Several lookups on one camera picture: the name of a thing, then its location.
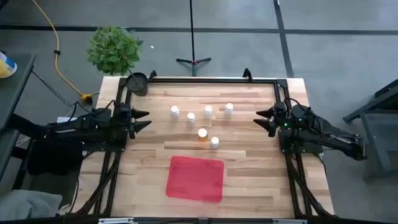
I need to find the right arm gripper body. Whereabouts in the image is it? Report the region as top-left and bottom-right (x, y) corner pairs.
(267, 101), (289, 138)

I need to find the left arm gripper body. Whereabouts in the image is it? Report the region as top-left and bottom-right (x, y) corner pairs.
(113, 102), (136, 140)

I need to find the red translucent plastic basket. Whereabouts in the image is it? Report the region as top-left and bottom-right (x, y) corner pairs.
(165, 155), (225, 203)

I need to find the green potted plant black pot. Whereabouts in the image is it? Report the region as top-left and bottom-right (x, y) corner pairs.
(86, 26), (149, 97)

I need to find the black tripod stand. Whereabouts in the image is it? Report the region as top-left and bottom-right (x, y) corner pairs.
(175, 0), (213, 77)

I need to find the black bag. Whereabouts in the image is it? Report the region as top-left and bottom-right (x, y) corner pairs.
(27, 138), (85, 177)

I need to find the dark grey metal cart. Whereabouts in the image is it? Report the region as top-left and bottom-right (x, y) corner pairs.
(343, 79), (398, 183)

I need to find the dark grey side table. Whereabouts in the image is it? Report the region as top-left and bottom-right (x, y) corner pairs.
(0, 51), (37, 181)

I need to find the yellow and blue container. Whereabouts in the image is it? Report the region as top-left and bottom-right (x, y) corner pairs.
(0, 51), (18, 79)

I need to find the grey cloth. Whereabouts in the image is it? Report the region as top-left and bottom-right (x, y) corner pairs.
(0, 189), (63, 222)

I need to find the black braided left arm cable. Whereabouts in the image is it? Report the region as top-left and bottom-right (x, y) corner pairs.
(95, 99), (116, 113)

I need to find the yellow extension cable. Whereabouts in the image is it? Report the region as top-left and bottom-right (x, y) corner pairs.
(32, 0), (94, 104)

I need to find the black aluminium table frame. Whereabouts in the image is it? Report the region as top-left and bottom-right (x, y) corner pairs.
(74, 68), (335, 218)

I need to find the thin black floor cable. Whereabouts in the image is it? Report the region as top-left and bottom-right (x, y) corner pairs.
(30, 70), (94, 114)

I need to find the silver metal bracket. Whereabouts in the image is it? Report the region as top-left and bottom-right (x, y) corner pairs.
(272, 218), (308, 224)
(98, 217), (135, 224)

